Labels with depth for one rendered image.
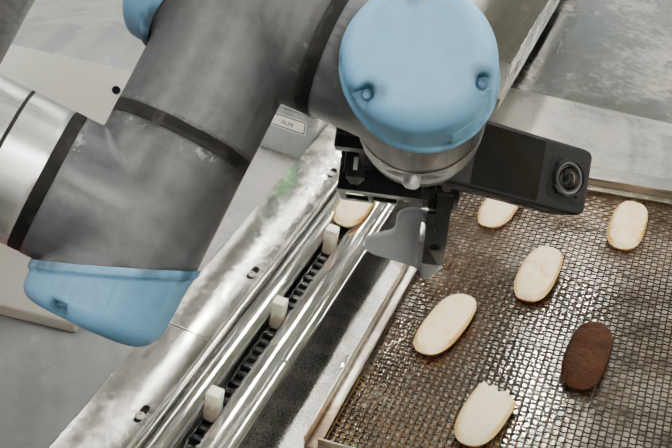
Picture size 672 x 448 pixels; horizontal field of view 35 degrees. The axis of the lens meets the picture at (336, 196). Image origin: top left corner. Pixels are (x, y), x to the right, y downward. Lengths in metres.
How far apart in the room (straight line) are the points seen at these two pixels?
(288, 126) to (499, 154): 0.65
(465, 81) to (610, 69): 1.29
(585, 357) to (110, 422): 0.41
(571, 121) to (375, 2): 1.08
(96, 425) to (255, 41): 0.46
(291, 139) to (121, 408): 0.51
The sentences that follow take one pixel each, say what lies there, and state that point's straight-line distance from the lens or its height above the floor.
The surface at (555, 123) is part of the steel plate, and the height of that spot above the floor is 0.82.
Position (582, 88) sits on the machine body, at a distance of 1.68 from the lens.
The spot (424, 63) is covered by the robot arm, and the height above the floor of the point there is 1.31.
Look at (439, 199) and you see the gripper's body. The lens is 0.70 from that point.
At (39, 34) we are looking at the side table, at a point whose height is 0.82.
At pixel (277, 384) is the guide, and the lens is 0.94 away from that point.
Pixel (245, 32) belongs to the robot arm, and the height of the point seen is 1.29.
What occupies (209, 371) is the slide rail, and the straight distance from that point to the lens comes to 0.96.
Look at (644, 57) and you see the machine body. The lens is 1.86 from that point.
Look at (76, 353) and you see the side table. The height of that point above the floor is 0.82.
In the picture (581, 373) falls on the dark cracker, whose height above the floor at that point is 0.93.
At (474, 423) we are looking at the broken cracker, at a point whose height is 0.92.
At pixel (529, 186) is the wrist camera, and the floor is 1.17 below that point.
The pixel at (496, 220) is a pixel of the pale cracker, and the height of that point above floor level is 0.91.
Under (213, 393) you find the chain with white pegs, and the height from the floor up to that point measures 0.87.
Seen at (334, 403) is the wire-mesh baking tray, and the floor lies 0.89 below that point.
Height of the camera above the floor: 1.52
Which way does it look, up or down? 33 degrees down
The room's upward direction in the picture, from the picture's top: 11 degrees clockwise
